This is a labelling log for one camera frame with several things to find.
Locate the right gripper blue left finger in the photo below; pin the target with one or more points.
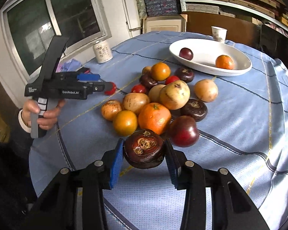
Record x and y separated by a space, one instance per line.
74 199

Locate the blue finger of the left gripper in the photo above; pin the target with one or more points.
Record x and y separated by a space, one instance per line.
76 76
95 86

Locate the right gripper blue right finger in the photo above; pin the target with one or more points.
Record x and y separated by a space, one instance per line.
232 208

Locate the streaked orange tomato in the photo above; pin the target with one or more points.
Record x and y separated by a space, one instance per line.
110 109

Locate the tan speckled pear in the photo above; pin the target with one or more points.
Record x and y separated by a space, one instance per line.
135 102

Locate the small tan round fruit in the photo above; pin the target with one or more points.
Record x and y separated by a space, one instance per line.
146 70

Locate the pale tan pear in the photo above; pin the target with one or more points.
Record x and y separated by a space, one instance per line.
154 93

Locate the large orange mandarin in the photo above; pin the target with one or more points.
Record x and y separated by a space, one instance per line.
155 117

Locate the red cherry tomato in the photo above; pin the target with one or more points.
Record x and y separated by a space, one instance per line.
171 79

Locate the large tan pear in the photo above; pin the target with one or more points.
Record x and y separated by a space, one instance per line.
175 95

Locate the dark brown mangosteen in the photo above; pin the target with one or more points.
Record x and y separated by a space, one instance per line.
144 149

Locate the dark red plum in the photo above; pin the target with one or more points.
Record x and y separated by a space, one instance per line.
186 53
183 131

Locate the round tan pear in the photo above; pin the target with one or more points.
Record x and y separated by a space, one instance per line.
206 90

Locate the small red tomato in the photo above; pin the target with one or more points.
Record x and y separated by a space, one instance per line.
110 88

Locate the small yellow-orange fruit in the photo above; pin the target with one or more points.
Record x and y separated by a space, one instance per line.
160 71

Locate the red-cased smartphone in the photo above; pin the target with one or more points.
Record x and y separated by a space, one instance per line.
83 70

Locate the white drink can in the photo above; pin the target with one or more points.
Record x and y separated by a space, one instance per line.
102 51

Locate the purple cloth pile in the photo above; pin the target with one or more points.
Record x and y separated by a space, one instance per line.
69 66

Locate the framed picture panel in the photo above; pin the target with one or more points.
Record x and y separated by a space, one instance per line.
173 23

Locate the white oval plate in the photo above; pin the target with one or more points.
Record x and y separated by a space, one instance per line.
205 53

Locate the white paper cup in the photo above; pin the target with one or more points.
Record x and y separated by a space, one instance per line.
219 34

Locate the window with white frame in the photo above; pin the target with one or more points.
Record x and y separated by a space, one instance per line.
30 25

